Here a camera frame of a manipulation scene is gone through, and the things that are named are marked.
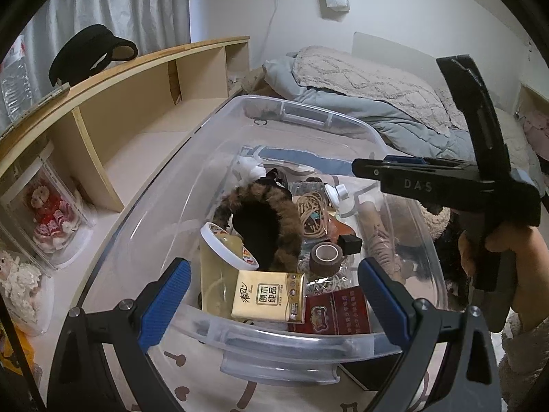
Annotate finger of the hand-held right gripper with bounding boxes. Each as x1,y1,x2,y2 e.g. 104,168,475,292
352,154,481,202
436,54,512,183

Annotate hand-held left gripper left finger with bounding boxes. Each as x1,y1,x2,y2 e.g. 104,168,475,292
46,257,192,412

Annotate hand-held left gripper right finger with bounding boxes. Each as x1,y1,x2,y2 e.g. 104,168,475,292
358,257,503,412

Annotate small black box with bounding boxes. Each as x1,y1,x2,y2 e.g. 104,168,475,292
338,234,360,255

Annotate clear plastic storage bin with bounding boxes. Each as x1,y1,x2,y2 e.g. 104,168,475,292
79,94,449,385

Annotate yellow tissue pack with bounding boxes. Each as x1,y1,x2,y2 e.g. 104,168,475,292
232,270,306,324

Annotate person's right hand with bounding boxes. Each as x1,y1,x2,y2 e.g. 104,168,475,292
458,222,549,327

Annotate beige textured pillow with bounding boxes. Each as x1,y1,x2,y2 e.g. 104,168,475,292
437,88,533,176
292,46,455,131

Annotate beige fuzzy hat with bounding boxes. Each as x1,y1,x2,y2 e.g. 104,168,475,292
395,204,451,241

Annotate red packet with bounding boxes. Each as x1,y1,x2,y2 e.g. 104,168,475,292
288,287,372,335

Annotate pile of pink clothes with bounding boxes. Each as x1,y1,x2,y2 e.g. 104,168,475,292
521,109,549,157

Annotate grey duvet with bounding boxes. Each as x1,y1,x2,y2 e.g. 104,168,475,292
262,58,477,161

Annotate cardboard tube with stocking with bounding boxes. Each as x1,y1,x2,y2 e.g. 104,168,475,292
358,206,406,284

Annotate flat black box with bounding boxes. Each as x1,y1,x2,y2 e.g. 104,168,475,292
343,350,412,391

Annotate black wig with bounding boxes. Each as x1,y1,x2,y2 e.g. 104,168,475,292
431,223,472,310

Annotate small white bottle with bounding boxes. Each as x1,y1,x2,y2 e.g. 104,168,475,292
325,184,357,215

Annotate brown tape roll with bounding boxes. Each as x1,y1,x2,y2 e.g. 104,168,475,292
309,242,345,274

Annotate white rimmed round tub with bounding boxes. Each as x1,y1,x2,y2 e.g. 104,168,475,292
200,222,260,310

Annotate brown leather pouch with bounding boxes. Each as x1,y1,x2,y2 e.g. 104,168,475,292
330,219,358,241

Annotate bundle of rubber bands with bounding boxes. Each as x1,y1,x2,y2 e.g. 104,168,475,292
294,193,333,237

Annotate grey headboard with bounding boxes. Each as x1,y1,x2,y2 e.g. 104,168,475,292
352,31,442,91

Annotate brown fur earmuffs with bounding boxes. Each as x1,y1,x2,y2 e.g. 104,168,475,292
213,181,303,272

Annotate white plush doll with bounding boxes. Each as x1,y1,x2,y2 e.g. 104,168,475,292
0,251,54,335

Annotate doll in clear case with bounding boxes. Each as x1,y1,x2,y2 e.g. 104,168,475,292
0,139,97,271

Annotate yellow packet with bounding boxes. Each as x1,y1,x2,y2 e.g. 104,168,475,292
0,326,35,378

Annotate wooden bedside shelf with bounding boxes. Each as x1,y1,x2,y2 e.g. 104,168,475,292
0,36,250,224

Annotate black visor cap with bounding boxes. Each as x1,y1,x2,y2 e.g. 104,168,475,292
48,24,139,88

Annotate clear water bottle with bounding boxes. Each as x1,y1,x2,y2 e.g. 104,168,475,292
0,36,35,123

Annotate grey curtain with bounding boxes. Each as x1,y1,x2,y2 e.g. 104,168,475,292
21,0,191,58

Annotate wall niche shelf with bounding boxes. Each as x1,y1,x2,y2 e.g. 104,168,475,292
515,83,549,159

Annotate white wall cable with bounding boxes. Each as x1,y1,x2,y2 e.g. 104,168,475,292
262,0,284,54

